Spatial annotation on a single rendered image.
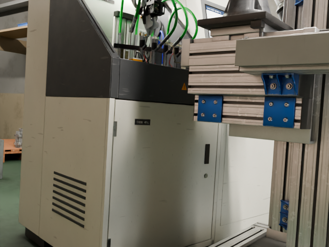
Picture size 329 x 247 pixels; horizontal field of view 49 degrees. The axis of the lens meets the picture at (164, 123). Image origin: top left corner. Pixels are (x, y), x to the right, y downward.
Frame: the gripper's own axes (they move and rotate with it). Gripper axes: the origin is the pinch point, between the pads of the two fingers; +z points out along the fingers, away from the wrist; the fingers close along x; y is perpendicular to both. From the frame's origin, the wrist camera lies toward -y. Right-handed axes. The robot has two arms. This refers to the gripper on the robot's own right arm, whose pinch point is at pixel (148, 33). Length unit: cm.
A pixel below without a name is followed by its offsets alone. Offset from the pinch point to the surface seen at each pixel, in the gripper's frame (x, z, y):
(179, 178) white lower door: 6, 69, 22
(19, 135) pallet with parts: 64, 80, -330
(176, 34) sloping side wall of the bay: 31.0, -6.6, -12.5
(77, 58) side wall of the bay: -35.0, 17.0, -5.8
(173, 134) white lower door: 1, 48, 22
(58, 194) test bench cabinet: -35, 80, -16
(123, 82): -28.8, 27.7, 21.5
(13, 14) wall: 118, -116, -520
